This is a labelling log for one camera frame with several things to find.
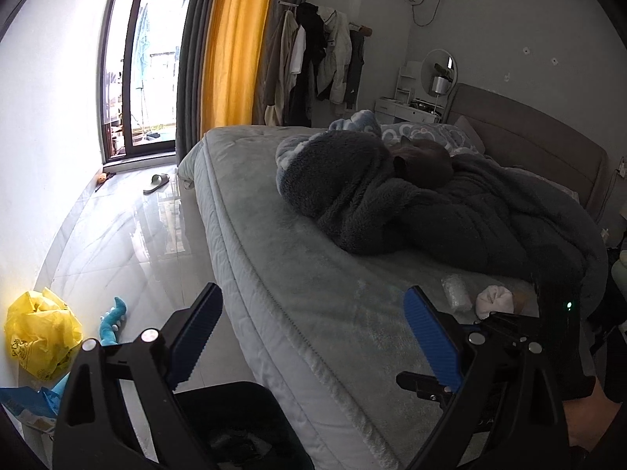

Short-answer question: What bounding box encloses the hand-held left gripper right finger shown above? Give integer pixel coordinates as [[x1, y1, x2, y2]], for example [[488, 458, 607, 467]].
[[402, 285, 571, 470]]

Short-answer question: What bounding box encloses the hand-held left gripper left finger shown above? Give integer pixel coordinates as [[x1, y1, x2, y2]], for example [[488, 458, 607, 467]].
[[53, 282, 223, 470]]

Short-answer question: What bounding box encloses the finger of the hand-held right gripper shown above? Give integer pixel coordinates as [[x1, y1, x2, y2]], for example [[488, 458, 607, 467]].
[[481, 310, 540, 342], [396, 371, 454, 405]]

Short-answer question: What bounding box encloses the white sock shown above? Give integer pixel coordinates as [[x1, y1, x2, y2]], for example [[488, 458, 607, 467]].
[[474, 285, 514, 321]]

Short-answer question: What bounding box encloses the crushed clear plastic bottle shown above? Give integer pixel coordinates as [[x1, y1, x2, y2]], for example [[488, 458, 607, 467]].
[[441, 274, 476, 313]]

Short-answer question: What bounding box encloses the dark teal trash bin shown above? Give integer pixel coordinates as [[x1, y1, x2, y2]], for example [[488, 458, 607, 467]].
[[174, 381, 314, 470]]

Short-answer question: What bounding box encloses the person's right hand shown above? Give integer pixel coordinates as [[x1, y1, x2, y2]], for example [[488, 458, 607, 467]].
[[561, 377, 620, 451]]

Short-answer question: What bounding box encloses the blue plush dinosaur toy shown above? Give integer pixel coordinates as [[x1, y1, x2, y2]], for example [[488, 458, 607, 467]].
[[49, 296, 129, 397]]

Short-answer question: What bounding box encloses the grey bed with brown headboard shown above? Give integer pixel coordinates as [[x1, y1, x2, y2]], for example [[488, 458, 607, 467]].
[[177, 83, 611, 470]]

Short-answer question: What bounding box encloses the dark grey fluffy blanket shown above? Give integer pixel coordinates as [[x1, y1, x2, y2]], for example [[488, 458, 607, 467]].
[[274, 130, 608, 304]]

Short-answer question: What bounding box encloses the grey patterned pillow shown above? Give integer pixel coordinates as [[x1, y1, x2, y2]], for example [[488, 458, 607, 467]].
[[509, 164, 581, 204]]

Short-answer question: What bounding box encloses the yellow plastic bag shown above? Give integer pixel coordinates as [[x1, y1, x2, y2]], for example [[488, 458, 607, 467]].
[[4, 288, 84, 380]]

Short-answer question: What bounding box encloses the grey cat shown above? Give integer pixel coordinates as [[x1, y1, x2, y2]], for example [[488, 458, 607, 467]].
[[392, 136, 455, 189]]

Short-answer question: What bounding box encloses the blue paper packet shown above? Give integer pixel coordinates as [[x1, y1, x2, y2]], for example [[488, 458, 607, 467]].
[[0, 386, 62, 419]]

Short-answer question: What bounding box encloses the beige pillow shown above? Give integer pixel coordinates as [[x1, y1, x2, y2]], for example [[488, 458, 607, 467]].
[[453, 115, 488, 154]]

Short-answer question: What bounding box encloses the light blue patterned quilt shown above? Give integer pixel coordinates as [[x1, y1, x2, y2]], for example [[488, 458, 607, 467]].
[[328, 110, 486, 155]]

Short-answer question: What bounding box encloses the white dressing table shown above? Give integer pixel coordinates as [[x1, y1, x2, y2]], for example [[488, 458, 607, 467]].
[[375, 97, 444, 124]]

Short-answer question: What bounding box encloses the white table lamp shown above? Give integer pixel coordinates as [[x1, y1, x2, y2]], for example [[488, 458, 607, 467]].
[[430, 76, 450, 119]]

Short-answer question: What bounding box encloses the white desk organiser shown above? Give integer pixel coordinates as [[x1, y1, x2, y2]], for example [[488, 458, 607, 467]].
[[396, 61, 423, 103]]

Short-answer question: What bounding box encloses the beige coat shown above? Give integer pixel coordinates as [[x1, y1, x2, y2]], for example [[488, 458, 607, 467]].
[[265, 10, 297, 125]]

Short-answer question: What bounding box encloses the dark grey garment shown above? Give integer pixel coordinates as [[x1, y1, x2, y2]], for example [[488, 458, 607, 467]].
[[345, 29, 366, 108]]

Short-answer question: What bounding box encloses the sliding glass door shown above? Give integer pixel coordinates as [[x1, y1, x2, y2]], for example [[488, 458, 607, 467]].
[[100, 0, 197, 165]]

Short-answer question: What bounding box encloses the yellow curtain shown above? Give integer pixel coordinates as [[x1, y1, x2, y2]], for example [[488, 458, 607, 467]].
[[201, 0, 280, 140]]

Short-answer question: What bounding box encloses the white jacket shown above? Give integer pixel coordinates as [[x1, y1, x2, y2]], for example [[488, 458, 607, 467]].
[[316, 6, 352, 105]]

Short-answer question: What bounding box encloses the white shirt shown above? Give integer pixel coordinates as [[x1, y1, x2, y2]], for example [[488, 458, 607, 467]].
[[289, 27, 307, 75]]

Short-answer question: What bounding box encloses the clothes rack rail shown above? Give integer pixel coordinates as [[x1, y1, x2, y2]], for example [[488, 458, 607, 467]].
[[279, 1, 373, 35]]

